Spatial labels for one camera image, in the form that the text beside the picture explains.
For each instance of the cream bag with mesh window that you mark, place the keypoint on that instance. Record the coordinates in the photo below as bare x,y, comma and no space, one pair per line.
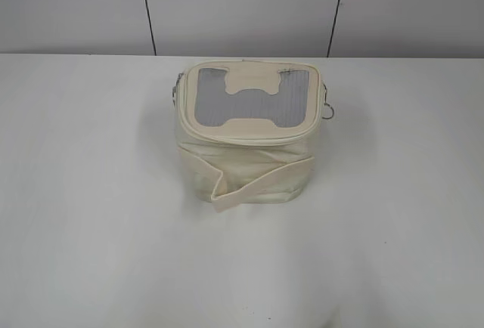
246,130

